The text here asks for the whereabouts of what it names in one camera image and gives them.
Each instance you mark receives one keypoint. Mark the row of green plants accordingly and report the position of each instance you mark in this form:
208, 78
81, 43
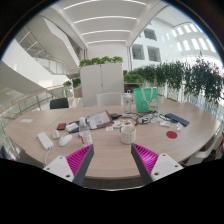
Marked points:
186, 78

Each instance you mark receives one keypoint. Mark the small potted plant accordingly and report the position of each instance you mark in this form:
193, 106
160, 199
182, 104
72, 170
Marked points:
76, 87

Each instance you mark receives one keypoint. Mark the white plastic packet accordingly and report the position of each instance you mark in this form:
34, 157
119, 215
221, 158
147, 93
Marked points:
165, 124

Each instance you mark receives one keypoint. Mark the white grid-pattern mug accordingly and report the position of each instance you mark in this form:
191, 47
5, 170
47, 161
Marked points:
128, 135

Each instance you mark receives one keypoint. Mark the green tote bag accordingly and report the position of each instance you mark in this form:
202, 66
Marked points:
145, 100

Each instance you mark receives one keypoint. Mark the small black box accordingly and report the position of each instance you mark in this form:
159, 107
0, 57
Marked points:
115, 116

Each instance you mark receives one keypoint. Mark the small grey-white computer mouse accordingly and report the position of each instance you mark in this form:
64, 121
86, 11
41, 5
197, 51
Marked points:
56, 134

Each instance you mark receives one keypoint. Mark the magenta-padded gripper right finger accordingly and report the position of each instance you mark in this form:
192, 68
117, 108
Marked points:
146, 158

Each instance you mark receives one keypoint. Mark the clear tumbler with lid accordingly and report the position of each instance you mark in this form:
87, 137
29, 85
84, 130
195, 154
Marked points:
127, 102

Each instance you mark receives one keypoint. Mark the white chair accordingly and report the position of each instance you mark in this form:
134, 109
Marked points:
109, 99

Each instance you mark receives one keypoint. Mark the small white paper sheet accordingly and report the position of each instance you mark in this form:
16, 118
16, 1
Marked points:
26, 120

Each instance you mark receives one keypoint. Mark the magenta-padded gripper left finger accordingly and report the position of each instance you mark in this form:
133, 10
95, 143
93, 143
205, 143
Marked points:
78, 160

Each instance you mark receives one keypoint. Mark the brown clipboard with papers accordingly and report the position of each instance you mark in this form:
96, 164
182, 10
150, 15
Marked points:
99, 119

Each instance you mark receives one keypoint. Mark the white box on black notebook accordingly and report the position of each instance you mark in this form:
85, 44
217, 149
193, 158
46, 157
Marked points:
72, 127

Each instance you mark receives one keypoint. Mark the black chair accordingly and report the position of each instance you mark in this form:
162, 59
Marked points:
59, 103

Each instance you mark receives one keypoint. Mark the flat round red coaster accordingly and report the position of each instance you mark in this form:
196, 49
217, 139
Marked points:
171, 134

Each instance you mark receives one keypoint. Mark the white power strip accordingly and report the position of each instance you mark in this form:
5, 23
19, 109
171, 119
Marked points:
45, 140

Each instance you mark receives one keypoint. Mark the white cabinet with plants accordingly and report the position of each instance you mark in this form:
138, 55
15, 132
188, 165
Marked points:
101, 83

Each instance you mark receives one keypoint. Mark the colourful sticker sheet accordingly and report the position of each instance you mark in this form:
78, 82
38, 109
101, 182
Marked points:
116, 125

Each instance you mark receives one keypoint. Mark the dark blue keyboard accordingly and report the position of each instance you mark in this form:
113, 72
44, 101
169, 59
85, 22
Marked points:
177, 119

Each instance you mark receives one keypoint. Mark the red and black case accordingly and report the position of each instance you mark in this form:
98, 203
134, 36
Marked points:
61, 126

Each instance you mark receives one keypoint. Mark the clear plastic water bottle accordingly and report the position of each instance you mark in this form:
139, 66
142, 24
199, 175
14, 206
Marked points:
86, 135

